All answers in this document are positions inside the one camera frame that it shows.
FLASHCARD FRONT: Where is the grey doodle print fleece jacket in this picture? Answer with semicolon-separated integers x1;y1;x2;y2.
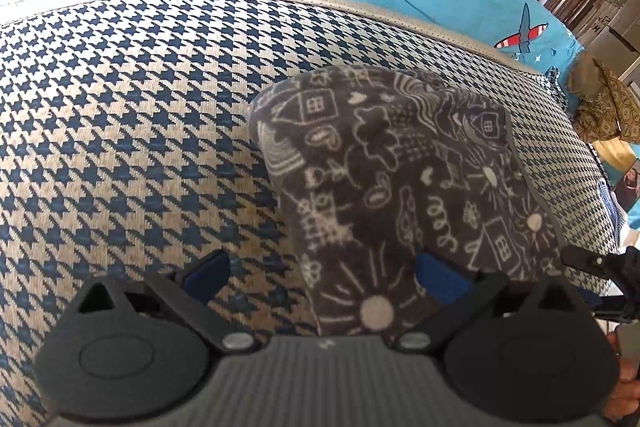
248;66;565;339

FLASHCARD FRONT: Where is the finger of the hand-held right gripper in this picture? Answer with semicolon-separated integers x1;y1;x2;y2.
559;245;608;280

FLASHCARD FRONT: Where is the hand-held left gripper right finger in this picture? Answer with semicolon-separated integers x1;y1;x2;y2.
397;250;582;354

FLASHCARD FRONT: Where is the houndstooth sofa seat cushion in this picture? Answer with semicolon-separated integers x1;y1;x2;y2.
0;0;623;427

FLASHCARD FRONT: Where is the printed picture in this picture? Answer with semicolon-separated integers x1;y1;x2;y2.
611;159;640;214

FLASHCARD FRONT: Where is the brown patterned cloth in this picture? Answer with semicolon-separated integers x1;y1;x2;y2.
566;56;640;144

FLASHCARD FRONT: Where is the person's right hand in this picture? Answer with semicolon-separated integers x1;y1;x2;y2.
601;329;640;427

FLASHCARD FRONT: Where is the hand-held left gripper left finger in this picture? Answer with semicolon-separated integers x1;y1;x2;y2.
75;249;262;356

